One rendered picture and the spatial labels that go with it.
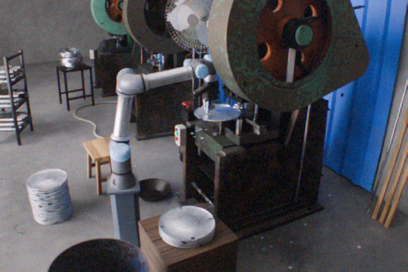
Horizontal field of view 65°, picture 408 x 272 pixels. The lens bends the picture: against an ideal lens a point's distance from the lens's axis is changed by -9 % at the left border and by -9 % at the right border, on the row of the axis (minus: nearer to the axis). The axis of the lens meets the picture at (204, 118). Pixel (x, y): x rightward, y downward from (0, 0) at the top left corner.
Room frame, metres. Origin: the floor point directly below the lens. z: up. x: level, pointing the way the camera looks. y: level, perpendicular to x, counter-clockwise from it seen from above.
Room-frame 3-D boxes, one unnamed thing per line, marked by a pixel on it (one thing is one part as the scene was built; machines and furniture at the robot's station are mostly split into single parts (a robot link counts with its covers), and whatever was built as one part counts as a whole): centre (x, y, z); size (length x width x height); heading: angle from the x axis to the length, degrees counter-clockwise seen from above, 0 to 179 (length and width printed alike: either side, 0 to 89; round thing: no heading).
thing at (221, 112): (2.05, -0.08, 0.79); 0.29 x 0.29 x 0.01
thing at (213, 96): (2.03, -0.04, 0.94); 0.09 x 0.08 x 0.12; 117
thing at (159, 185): (2.28, 0.39, 0.04); 0.30 x 0.30 x 0.07
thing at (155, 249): (1.44, 0.08, 0.18); 0.40 x 0.38 x 0.35; 121
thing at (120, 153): (1.73, 0.47, 0.62); 0.13 x 0.12 x 0.14; 18
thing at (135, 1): (3.83, 0.22, 0.87); 1.53 x 0.99 x 1.74; 115
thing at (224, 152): (1.95, -0.49, 0.45); 0.92 x 0.12 x 0.90; 117
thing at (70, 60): (4.48, 1.81, 0.40); 0.45 x 0.40 x 0.79; 39
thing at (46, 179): (1.98, 1.09, 0.29); 0.29 x 0.29 x 0.01
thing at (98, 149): (2.45, 0.81, 0.16); 0.34 x 0.24 x 0.34; 33
